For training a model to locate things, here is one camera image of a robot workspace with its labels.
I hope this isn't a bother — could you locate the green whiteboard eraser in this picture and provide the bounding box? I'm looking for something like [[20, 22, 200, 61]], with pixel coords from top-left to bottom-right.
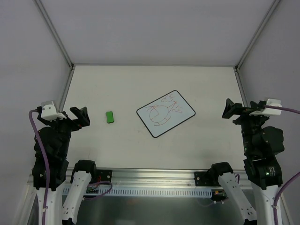
[[105, 111, 114, 124]]

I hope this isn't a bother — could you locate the small black-framed whiteboard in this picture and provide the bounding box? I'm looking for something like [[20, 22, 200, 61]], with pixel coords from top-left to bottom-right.
[[136, 90, 196, 138]]

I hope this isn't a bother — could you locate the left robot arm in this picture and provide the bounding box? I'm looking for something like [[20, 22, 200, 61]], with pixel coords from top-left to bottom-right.
[[29, 104, 98, 225]]

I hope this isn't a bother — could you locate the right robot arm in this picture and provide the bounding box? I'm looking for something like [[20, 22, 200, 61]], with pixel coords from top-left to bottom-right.
[[205, 98, 285, 225]]

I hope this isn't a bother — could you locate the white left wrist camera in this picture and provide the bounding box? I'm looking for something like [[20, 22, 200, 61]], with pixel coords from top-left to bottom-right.
[[41, 101, 67, 121]]

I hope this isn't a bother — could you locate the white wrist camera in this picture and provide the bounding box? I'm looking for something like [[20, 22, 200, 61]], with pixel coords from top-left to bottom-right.
[[250, 98, 282, 116], [41, 101, 67, 121]]

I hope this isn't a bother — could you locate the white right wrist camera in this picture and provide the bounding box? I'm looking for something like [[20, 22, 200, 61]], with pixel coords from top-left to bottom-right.
[[250, 98, 282, 116]]

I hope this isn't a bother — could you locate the right aluminium frame post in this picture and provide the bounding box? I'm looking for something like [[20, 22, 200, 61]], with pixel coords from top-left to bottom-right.
[[233, 0, 281, 106]]

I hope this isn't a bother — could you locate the aluminium frame post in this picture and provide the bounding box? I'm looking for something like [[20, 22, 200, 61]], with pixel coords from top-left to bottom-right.
[[33, 0, 75, 111], [233, 0, 281, 106]]

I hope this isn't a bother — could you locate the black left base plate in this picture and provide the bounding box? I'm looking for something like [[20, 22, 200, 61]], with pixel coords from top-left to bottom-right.
[[96, 169, 113, 182]]

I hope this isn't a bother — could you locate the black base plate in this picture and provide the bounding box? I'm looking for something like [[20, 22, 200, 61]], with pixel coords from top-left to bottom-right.
[[96, 169, 113, 182], [194, 171, 219, 187]]

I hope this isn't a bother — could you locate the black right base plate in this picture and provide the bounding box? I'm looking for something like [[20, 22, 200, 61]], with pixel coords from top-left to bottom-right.
[[194, 171, 219, 187]]

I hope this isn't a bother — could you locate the aluminium mounting rail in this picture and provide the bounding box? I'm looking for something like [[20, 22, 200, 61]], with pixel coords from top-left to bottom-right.
[[26, 168, 254, 188]]

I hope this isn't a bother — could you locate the white slotted cable duct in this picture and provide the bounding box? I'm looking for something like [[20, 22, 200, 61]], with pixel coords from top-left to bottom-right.
[[61, 187, 213, 198]]

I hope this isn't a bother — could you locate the left aluminium frame post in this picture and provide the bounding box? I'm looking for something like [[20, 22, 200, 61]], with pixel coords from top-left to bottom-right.
[[33, 0, 75, 111]]

